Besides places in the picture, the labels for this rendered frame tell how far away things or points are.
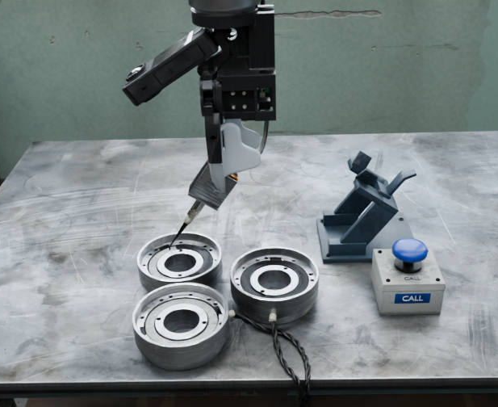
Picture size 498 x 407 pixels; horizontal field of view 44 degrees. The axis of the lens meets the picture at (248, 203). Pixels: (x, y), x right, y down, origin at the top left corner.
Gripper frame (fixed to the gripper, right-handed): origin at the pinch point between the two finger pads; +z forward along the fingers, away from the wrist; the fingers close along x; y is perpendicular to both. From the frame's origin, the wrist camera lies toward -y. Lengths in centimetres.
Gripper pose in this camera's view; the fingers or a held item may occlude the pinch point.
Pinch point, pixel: (216, 177)
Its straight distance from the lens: 74.9
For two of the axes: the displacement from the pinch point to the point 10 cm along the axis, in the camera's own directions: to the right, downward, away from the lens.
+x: 0.1, -5.1, 8.6
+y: 10.0, -0.3, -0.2
